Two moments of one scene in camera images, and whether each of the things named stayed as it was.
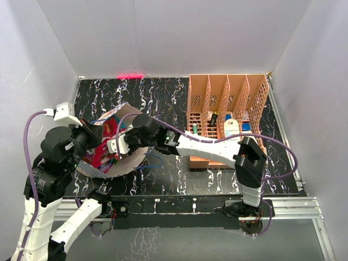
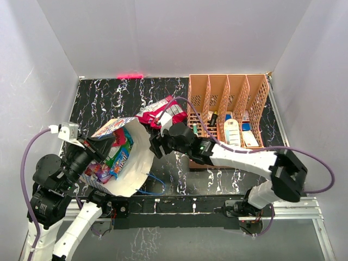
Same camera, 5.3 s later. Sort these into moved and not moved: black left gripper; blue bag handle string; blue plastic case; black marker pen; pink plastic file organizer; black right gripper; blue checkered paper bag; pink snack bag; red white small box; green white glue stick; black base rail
Moved: black left gripper; pink snack bag; blue bag handle string; black right gripper; blue checkered paper bag
Not moved: black marker pen; blue plastic case; red white small box; green white glue stick; pink plastic file organizer; black base rail
